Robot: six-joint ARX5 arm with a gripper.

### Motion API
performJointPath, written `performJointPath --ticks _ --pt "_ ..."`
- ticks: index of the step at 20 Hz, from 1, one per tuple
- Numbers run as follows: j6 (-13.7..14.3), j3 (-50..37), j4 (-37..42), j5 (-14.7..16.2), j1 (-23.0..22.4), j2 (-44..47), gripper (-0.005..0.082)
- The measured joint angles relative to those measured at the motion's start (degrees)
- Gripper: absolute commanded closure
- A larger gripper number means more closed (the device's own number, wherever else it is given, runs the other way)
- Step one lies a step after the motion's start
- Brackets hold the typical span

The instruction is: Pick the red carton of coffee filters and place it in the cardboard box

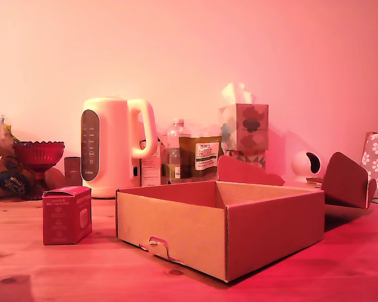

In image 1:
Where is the red coffee filter carton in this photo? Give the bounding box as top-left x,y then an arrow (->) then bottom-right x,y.
42,185 -> 93,246

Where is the white printed carton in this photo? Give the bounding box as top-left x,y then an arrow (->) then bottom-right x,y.
140,141 -> 163,187

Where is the triangle patterned box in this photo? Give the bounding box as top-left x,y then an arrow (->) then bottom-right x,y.
223,149 -> 267,172

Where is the patterned tissue box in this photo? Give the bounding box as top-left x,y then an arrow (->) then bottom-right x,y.
219,103 -> 270,152

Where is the open cardboard box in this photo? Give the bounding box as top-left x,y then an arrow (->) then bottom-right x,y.
115,152 -> 378,283

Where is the small dark box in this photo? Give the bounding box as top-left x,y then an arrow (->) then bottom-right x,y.
64,156 -> 83,187

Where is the green labelled pouch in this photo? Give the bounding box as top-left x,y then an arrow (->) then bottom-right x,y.
178,135 -> 224,180

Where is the clear plastic bottle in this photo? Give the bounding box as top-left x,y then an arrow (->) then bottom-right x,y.
161,118 -> 190,185

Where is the white tissue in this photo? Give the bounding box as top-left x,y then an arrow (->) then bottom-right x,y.
220,82 -> 255,104

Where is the white electric kettle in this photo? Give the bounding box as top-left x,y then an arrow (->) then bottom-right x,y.
80,97 -> 158,199

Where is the red glass footed bowl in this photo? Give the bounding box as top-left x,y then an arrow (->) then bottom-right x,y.
12,140 -> 66,201

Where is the small white round camera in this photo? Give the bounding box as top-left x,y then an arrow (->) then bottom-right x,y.
291,150 -> 324,184

